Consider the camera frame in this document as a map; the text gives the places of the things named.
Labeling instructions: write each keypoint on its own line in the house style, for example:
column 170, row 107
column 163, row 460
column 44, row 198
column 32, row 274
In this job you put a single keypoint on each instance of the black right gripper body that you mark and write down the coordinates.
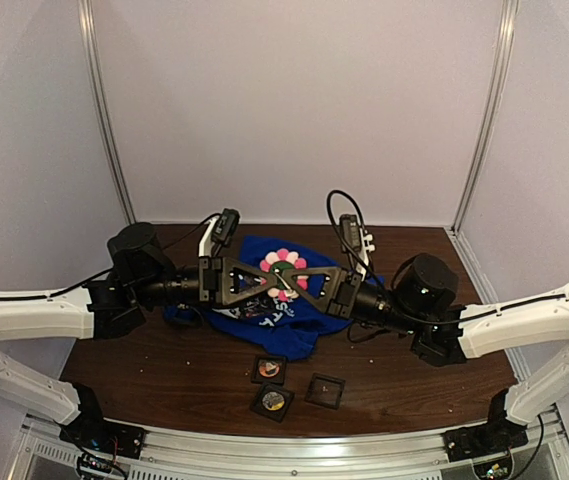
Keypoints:
column 347, row 294

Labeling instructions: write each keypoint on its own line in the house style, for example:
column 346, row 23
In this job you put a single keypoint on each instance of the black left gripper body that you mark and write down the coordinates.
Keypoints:
column 208, row 281

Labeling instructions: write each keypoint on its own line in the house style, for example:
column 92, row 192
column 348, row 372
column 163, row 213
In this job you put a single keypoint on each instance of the pink flower plush brooch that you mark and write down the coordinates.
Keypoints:
column 277, row 262

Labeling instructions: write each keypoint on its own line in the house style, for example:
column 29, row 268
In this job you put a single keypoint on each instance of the blue printed t-shirt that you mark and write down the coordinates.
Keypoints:
column 290, row 329

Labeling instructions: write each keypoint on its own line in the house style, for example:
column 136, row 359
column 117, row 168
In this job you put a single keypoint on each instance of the small round badge brooch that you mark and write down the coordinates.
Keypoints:
column 273, row 401

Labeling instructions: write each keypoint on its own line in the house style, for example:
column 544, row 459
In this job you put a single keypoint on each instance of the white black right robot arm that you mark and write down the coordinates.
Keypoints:
column 419, row 303

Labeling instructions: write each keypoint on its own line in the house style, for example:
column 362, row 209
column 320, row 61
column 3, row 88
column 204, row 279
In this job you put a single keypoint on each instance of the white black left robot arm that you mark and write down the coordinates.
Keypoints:
column 110, row 305

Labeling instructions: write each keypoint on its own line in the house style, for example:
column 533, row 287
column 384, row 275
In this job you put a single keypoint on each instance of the black display box upper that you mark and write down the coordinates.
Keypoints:
column 279, row 380

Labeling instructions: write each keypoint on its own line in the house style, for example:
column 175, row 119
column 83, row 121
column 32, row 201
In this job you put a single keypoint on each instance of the black display box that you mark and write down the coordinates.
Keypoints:
column 277, row 416
column 279, row 380
column 325, row 391

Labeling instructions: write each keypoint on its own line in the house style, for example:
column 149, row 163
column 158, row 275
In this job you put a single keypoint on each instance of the black display box right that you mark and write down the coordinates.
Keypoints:
column 325, row 391

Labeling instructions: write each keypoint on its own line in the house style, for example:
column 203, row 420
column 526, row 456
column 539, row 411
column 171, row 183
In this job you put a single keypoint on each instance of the black display box lower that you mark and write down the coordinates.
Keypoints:
column 277, row 416

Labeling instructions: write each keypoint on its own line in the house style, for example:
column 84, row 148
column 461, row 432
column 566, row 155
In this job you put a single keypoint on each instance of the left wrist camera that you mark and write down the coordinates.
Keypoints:
column 218, row 233

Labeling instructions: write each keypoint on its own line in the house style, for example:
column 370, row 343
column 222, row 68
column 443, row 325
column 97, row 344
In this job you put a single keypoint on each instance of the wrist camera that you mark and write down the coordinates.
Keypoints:
column 360, row 244
column 218, row 233

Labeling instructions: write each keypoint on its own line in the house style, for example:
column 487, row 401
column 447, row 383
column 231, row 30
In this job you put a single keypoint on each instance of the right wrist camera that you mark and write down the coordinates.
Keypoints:
column 360, row 244

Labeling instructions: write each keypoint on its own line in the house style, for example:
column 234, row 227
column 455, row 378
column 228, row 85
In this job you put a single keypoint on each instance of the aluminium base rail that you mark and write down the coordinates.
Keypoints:
column 175, row 454

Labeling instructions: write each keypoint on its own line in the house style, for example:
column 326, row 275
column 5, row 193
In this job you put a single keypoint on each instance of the left aluminium frame post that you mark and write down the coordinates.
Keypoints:
column 105, row 127

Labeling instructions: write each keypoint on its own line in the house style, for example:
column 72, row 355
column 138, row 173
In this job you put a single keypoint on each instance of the aluminium frame post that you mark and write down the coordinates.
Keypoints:
column 105, row 127
column 499, row 74

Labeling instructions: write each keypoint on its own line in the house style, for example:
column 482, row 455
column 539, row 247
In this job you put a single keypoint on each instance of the right aluminium frame post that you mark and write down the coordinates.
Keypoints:
column 499, row 74

